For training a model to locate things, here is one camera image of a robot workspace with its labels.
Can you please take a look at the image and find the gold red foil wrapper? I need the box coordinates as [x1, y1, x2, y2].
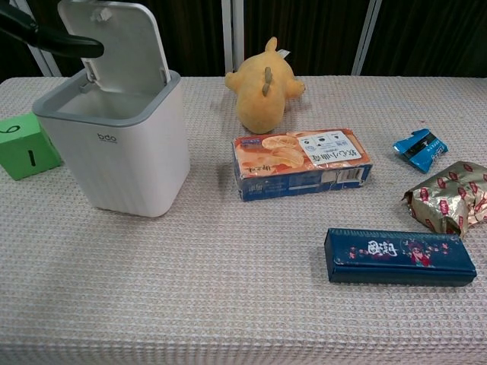
[402, 160, 487, 239]

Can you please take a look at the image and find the blue snack wrapper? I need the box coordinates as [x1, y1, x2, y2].
[392, 128, 450, 174]

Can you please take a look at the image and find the white partition frame post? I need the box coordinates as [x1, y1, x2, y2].
[23, 39, 62, 78]
[350, 0, 383, 76]
[221, 0, 245, 75]

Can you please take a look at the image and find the dark blue pencil case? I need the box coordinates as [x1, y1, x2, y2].
[323, 227, 477, 287]

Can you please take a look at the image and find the orange cookie box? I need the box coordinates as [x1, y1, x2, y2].
[231, 127, 374, 202]

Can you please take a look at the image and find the beige waffle tablecloth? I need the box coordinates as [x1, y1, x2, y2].
[0, 75, 487, 365]

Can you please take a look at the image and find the green number cube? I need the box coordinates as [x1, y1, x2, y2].
[0, 112, 62, 181]

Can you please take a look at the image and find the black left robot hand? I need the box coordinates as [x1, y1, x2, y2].
[0, 7, 105, 59]

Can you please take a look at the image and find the white plastic trash bin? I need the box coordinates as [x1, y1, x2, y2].
[31, 68, 191, 218]

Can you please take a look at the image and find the yellow plush toy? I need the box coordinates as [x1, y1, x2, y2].
[224, 36, 307, 135]

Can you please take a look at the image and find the white plastic bin lid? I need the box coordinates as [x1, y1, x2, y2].
[57, 0, 170, 94]

